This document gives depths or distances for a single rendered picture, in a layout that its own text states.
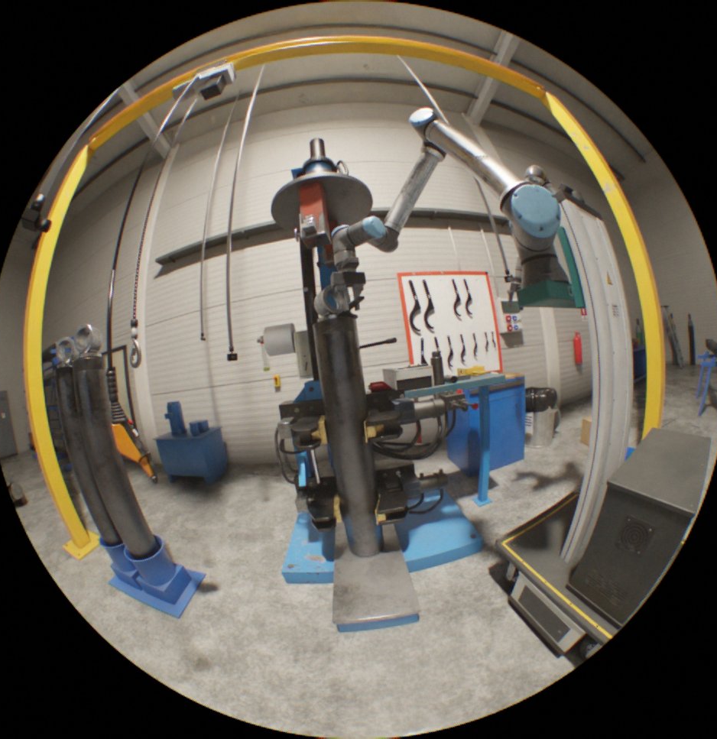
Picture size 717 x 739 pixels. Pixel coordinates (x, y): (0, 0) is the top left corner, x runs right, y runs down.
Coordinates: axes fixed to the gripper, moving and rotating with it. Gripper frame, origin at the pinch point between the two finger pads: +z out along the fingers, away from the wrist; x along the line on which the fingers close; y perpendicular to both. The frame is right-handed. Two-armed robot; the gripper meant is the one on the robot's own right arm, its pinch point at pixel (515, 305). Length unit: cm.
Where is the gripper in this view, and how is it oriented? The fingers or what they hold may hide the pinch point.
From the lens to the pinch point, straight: 163.7
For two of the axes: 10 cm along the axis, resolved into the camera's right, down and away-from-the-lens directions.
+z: -1.0, 9.2, 3.8
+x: 9.5, -0.2, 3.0
